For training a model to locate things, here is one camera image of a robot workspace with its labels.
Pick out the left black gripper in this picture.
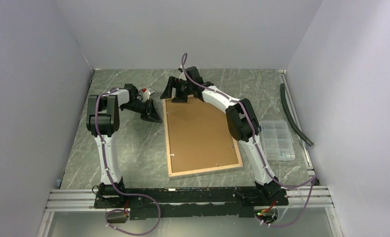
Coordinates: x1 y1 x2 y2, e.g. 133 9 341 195
122 98 163 123

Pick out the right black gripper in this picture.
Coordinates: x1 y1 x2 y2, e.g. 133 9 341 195
160 77 193 104

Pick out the wooden picture frame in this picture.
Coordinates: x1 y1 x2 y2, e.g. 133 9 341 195
162 95 244 178

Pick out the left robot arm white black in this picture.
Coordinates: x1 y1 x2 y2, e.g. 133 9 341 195
86 83 163 207

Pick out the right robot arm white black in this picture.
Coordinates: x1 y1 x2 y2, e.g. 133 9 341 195
160 66 281 205

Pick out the clear plastic parts box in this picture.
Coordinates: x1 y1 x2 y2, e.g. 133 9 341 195
260 120 296 161

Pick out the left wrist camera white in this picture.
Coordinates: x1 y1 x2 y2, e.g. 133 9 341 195
138 88 156 102

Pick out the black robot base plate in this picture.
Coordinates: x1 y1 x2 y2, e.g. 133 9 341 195
94 186 289 220

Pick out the black corrugated hose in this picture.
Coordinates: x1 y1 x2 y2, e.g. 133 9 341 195
280 82 314 147

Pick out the aluminium rail frame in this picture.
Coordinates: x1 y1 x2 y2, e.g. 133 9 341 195
45 69 342 237

